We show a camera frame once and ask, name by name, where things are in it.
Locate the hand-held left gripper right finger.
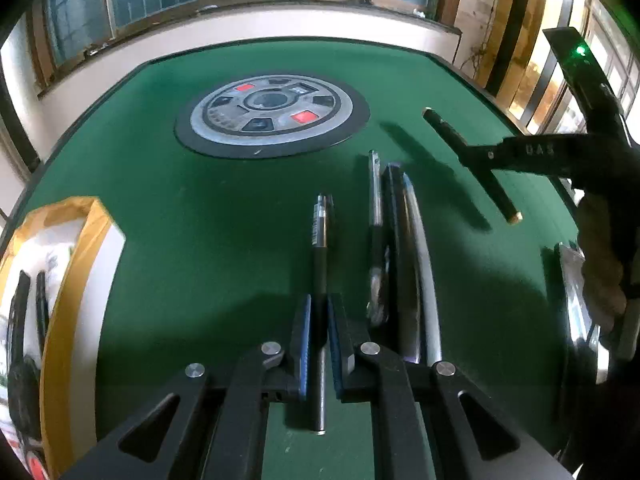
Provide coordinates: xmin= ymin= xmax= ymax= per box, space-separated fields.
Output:
xmin=326 ymin=293 xmax=576 ymax=480

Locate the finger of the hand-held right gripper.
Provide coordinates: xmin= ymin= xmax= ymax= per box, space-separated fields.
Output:
xmin=459 ymin=131 xmax=592 ymax=182

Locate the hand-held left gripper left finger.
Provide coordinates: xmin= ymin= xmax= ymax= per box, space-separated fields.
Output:
xmin=60 ymin=295 xmax=312 ymax=480

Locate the black pen with gold tip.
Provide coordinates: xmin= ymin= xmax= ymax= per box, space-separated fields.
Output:
xmin=422 ymin=106 xmax=524 ymax=224

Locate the black pen with white label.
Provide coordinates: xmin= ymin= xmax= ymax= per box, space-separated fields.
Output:
xmin=309 ymin=193 xmax=335 ymax=434

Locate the white tray with yellow rim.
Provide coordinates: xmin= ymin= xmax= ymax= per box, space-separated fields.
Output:
xmin=0 ymin=196 xmax=126 ymax=480

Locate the person's right hand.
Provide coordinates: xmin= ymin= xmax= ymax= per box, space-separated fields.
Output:
xmin=574 ymin=194 xmax=632 ymax=332

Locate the black flat bar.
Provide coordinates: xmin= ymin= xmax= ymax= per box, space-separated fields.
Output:
xmin=381 ymin=161 xmax=422 ymax=363

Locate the silver metal rod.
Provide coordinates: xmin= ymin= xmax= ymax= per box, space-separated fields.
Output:
xmin=401 ymin=172 xmax=444 ymax=367

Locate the grey flat device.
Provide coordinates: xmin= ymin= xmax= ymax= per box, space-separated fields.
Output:
xmin=554 ymin=242 xmax=612 ymax=386

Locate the silver and black pen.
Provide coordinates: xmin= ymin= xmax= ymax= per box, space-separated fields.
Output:
xmin=367 ymin=149 xmax=392 ymax=322

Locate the round grey table control panel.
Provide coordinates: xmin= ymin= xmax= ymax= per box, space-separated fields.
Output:
xmin=175 ymin=71 xmax=371 ymax=160

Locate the black slim pen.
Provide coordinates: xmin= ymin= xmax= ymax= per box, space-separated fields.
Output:
xmin=35 ymin=270 xmax=51 ymax=346

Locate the black rounded cap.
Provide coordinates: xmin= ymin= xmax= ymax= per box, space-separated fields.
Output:
xmin=6 ymin=355 xmax=43 ymax=448

